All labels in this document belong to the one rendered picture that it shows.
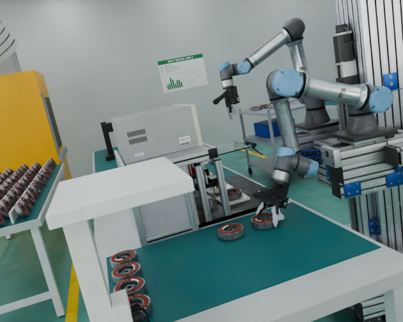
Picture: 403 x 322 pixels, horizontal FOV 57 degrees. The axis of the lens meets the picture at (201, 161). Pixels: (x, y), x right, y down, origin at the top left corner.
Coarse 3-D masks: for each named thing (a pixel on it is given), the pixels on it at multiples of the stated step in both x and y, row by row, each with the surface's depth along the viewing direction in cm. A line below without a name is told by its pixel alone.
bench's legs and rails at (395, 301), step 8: (400, 288) 120; (384, 296) 125; (392, 296) 121; (400, 296) 121; (384, 304) 126; (392, 304) 122; (400, 304) 121; (392, 312) 123; (400, 312) 122; (392, 320) 124; (400, 320) 122
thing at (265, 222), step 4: (256, 216) 169; (260, 216) 169; (264, 216) 169; (268, 216) 168; (272, 216) 166; (252, 220) 166; (256, 220) 164; (260, 220) 163; (264, 220) 165; (268, 220) 162; (272, 220) 162; (252, 224) 166; (256, 224) 163; (260, 224) 161; (264, 224) 162; (268, 224) 161; (272, 224) 162; (256, 228) 163; (260, 228) 162; (264, 228) 161; (268, 228) 161
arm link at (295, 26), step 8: (288, 24) 217; (296, 24) 217; (280, 32) 219; (288, 32) 216; (296, 32) 217; (272, 40) 219; (280, 40) 218; (288, 40) 219; (264, 48) 219; (272, 48) 219; (248, 56) 222; (256, 56) 220; (264, 56) 220; (240, 64) 219; (248, 64) 219; (256, 64) 222; (240, 72) 221
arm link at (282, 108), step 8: (272, 96) 172; (280, 96) 171; (280, 104) 173; (288, 104) 174; (280, 112) 174; (288, 112) 174; (280, 120) 175; (288, 120) 174; (280, 128) 177; (288, 128) 175; (288, 136) 176; (296, 136) 178; (288, 144) 177; (296, 144) 178; (296, 152) 178
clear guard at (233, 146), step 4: (220, 144) 205; (224, 144) 203; (228, 144) 200; (232, 144) 198; (236, 144) 196; (240, 144) 194; (244, 144) 192; (220, 148) 195; (224, 148) 193; (228, 148) 190; (232, 148) 188; (236, 148) 187; (240, 148) 185; (244, 148) 184; (248, 148) 195; (252, 148) 186; (220, 152) 185; (224, 152) 183; (228, 152) 182; (256, 152) 191
